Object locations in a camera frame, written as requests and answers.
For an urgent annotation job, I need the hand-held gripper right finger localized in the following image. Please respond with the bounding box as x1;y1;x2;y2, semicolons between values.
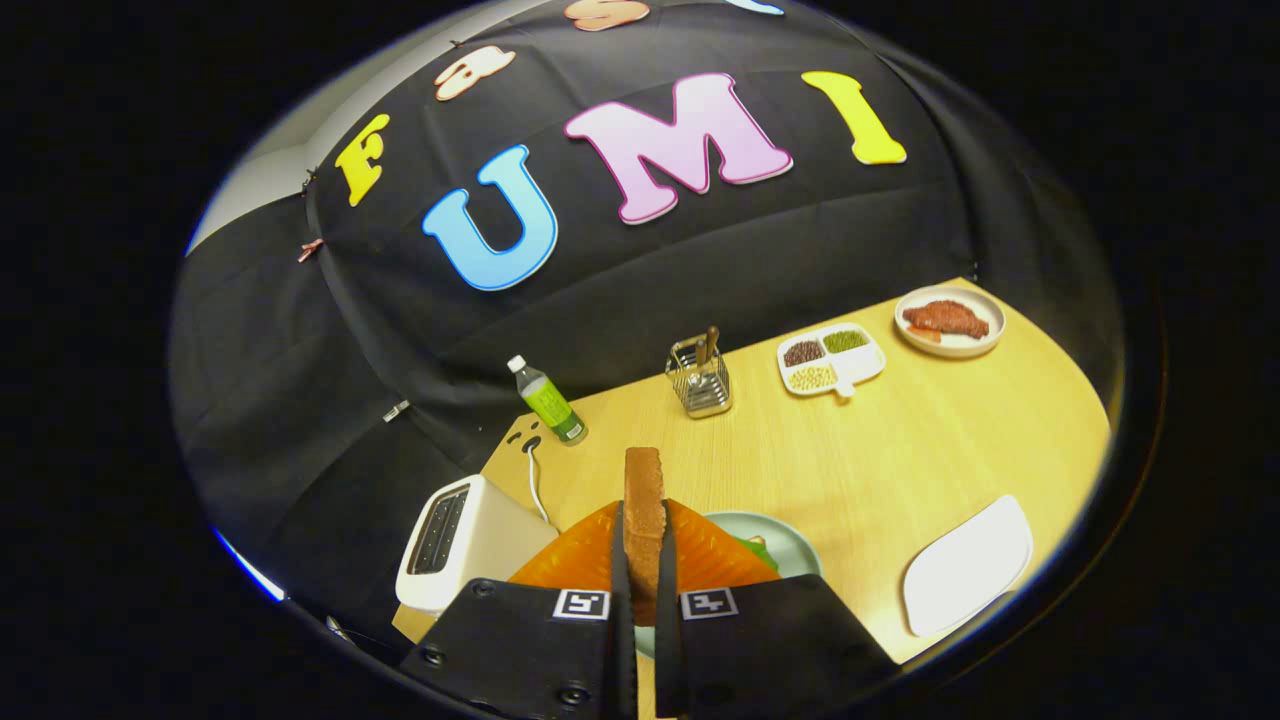
655;500;898;720

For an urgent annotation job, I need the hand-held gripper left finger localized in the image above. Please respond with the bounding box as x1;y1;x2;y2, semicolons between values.
400;500;638;720

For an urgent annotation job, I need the brown toast slice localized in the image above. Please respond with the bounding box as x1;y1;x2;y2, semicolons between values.
623;447;668;628

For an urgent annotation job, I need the mint green plate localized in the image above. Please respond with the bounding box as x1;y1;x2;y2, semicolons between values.
635;511;823;661

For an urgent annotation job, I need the white toaster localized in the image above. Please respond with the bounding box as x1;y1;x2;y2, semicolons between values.
396;475;559;614

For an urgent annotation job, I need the green label drink bottle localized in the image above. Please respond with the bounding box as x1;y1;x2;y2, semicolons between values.
506;355;589;446

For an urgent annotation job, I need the white square plate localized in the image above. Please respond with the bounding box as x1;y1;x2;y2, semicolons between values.
903;495;1034;638

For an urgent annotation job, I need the white divided dish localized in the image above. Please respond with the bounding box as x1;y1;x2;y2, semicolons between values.
777;323;887;399

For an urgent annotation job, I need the round white plate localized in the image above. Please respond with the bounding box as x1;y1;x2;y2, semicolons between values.
894;286;1006;359

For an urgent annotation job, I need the brown meat steak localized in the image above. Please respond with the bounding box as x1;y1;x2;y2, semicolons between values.
902;300;990;341

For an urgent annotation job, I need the white toaster cable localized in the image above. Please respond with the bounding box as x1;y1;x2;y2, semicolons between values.
524;440;553;525

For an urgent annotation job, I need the metal wire utensil holder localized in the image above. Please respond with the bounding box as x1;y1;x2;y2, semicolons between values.
666;335;733;419

